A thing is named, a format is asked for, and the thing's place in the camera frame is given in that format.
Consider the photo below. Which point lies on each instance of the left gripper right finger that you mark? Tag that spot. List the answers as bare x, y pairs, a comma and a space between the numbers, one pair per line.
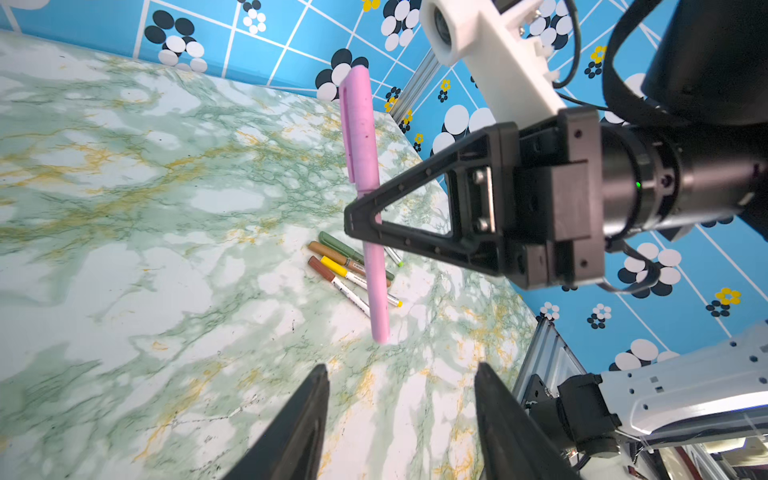
513, 446

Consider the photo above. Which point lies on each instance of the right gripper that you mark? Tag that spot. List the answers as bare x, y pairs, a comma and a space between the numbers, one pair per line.
542, 185

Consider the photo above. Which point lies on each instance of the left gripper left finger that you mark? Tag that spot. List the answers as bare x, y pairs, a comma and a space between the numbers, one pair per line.
291, 446

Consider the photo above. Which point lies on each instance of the pink fountain pen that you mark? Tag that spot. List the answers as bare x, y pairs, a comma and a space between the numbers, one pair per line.
361, 217

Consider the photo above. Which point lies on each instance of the dark green fountain pen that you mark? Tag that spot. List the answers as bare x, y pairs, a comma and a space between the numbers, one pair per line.
336, 244

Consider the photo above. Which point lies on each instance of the white pen yellow tip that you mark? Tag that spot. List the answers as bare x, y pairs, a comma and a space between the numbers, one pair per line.
355, 279

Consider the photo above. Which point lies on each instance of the brown fountain pen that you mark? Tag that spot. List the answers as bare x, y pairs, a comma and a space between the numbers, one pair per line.
337, 257

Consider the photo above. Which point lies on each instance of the white slim pen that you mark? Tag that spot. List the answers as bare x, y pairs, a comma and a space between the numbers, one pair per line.
328, 275

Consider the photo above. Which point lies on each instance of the white pen green tip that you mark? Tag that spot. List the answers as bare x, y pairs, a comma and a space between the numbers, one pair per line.
395, 256

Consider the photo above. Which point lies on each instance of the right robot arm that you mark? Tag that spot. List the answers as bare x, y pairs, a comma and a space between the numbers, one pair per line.
691, 147

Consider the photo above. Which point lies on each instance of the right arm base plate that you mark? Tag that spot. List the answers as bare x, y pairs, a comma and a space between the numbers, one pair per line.
544, 408

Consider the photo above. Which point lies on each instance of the aluminium front rail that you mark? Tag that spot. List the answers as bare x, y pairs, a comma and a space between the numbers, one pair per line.
550, 357

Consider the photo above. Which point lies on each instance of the right corner aluminium post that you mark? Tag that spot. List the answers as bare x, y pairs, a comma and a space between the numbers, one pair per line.
417, 85

